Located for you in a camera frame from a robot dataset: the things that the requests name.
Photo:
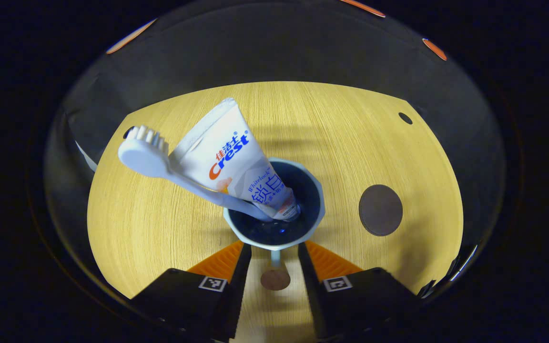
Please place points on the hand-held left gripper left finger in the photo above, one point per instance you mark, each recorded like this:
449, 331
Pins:
236, 295

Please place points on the round brown coaster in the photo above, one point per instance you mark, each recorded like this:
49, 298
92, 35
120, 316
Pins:
380, 210

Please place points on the white toothbrush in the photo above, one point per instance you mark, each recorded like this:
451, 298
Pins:
143, 155

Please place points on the white toothpaste tube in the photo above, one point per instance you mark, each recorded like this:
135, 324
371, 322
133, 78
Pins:
227, 152

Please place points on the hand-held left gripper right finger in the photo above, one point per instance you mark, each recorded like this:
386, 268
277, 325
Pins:
310, 286

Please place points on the light blue cup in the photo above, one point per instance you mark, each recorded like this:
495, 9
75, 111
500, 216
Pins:
310, 195

